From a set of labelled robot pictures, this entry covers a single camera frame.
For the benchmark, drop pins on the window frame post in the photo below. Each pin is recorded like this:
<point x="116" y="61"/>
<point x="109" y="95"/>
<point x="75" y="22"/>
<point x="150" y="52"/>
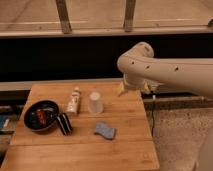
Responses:
<point x="63" y="16"/>
<point x="129" y="15"/>

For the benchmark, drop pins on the blue grey sponge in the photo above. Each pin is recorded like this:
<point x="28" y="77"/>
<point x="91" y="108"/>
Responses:
<point x="105" y="131"/>

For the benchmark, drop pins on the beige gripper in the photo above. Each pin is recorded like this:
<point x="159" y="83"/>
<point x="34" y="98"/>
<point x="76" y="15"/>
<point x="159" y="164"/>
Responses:
<point x="133" y="83"/>

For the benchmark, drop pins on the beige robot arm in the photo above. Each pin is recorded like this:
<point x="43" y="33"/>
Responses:
<point x="142" y="71"/>

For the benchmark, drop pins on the red object in bowl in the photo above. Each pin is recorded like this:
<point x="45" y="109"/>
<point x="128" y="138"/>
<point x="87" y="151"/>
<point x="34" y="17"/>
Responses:
<point x="41" y="116"/>

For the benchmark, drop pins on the white eraser tube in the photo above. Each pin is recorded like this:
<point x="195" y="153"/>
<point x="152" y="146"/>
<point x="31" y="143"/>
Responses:
<point x="74" y="102"/>

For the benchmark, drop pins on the right window frame post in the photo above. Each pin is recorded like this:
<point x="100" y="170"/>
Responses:
<point x="129" y="15"/>

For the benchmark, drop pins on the black round bowl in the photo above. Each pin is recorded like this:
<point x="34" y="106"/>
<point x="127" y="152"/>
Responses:
<point x="31" y="120"/>

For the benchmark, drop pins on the blue object at left edge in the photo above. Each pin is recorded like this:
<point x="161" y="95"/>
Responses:
<point x="4" y="120"/>

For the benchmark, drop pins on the left window frame post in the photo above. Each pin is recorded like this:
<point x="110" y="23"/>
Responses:
<point x="63" y="16"/>

